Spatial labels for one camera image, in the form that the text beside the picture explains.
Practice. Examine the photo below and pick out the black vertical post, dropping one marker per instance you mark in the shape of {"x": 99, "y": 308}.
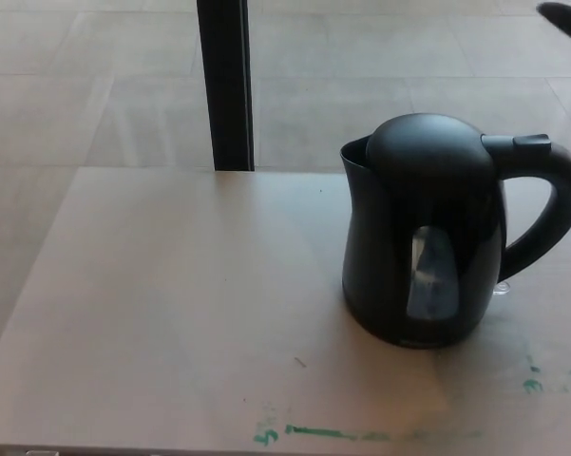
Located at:
{"x": 225, "y": 90}

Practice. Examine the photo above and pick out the black electric kettle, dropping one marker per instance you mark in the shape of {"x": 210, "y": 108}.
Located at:
{"x": 380, "y": 266}

